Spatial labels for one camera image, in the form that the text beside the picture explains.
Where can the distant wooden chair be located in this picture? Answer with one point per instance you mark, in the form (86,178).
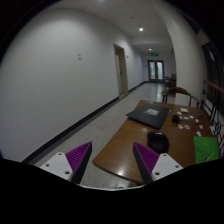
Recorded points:
(170,81)

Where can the glass double door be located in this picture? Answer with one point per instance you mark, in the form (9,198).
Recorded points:
(156,71)

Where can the green mouse pad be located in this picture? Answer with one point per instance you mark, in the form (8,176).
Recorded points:
(206,149)

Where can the white small box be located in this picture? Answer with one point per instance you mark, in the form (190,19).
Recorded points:
(184,110)

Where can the wooden side door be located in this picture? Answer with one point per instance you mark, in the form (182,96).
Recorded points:
(121,69)

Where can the black closed laptop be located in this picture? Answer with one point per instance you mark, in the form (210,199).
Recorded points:
(150,114)

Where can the black computer mouse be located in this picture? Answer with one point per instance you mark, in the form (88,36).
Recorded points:
(158,142)

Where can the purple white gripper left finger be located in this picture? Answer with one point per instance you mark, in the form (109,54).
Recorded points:
(71,165)

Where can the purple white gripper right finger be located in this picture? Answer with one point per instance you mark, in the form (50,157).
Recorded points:
(153,166)

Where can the small black round object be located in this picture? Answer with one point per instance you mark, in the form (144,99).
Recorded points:
(175,118)

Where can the green exit sign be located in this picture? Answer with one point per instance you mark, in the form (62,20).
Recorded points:
(154,54)

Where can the brown wooden chair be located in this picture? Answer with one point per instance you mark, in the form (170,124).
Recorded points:
(180,91)

